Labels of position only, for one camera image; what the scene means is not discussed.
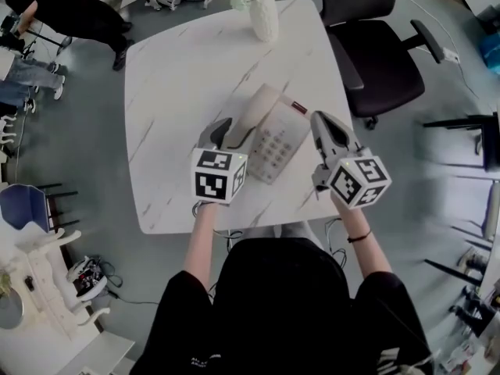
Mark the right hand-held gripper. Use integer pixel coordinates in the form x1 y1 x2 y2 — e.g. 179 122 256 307
309 110 393 211

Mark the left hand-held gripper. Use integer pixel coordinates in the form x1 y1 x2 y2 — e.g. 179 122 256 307
191 117 257 207

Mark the beige telephone handset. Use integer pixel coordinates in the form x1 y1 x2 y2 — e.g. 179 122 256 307
227 84 281 151

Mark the beige telephone base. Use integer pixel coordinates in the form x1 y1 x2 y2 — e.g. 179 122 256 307
245 93 313 186

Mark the person's left forearm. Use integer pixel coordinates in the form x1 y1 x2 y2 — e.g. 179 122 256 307
180 200 218 288

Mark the person's right forearm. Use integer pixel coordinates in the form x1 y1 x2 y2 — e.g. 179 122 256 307
330 193 394 300

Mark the black office chair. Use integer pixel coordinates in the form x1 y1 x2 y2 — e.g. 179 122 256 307
315 0 445 130

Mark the black wrist band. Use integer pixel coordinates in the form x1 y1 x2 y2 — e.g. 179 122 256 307
347 229 373 244

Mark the white ribbed vase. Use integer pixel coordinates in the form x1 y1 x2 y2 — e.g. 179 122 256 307
248 0 280 44

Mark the white power strip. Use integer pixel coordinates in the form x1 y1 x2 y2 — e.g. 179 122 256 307
440 47 461 65

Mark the black stool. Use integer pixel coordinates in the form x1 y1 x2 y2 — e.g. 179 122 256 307
423 111 500 173

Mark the person's black shirt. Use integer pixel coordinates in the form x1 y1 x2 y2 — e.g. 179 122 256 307
130 237 435 375

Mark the blue chair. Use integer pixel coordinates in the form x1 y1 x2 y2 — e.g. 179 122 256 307
0 183 81 234

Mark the white carved furniture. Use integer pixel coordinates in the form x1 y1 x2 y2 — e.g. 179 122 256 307
0 228 112 341

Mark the black floor cable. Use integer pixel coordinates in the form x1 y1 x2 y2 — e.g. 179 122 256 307
102 262 162 307

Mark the white device with wires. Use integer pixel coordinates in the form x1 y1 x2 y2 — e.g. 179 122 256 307
65 255 109 301

